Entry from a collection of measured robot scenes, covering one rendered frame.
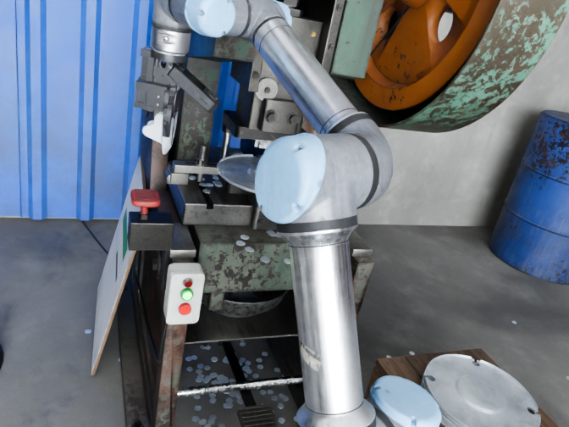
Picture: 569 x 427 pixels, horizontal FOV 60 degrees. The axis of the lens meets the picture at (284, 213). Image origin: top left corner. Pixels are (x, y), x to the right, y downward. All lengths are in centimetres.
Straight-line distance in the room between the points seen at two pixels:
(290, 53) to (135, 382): 117
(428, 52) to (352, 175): 77
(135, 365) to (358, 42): 121
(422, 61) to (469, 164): 206
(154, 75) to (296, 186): 51
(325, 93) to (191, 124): 74
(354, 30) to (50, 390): 135
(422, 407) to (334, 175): 40
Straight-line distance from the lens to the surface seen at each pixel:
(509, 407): 146
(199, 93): 103
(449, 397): 139
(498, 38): 118
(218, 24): 91
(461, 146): 333
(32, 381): 179
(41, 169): 254
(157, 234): 115
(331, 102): 83
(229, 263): 125
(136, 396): 168
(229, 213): 129
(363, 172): 70
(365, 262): 134
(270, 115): 125
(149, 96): 105
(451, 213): 353
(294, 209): 64
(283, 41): 92
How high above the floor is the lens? 122
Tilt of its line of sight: 24 degrees down
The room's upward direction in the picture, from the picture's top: 12 degrees clockwise
